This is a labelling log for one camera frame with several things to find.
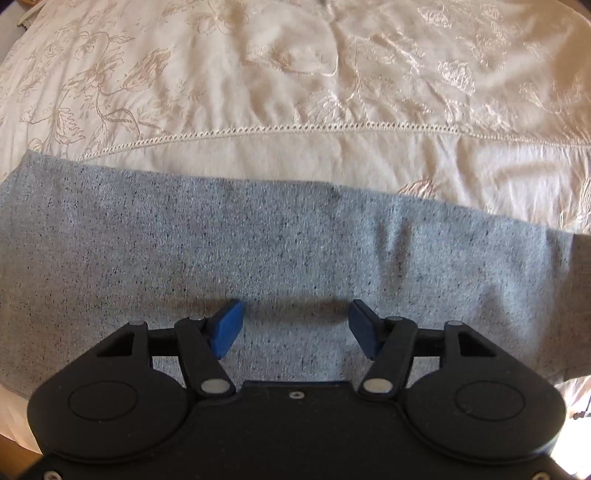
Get grey speckled pants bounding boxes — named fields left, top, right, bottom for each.
left=0, top=151, right=591, bottom=403

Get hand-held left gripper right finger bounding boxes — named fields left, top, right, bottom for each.
left=348, top=299, right=502, bottom=399

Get cream embroidered bedspread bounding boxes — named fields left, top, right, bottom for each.
left=0, top=0, right=591, bottom=462

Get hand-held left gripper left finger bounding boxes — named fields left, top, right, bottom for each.
left=95, top=299, right=245, bottom=399

